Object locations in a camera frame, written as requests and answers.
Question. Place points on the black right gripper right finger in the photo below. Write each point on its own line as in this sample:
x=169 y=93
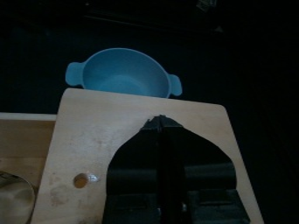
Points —
x=201 y=166

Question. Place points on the wooden drawer box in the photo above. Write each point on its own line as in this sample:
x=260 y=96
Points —
x=22 y=140

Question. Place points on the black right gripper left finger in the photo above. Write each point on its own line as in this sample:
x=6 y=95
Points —
x=133 y=163

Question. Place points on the wooden cutting board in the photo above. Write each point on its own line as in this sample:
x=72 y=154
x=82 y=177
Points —
x=93 y=140

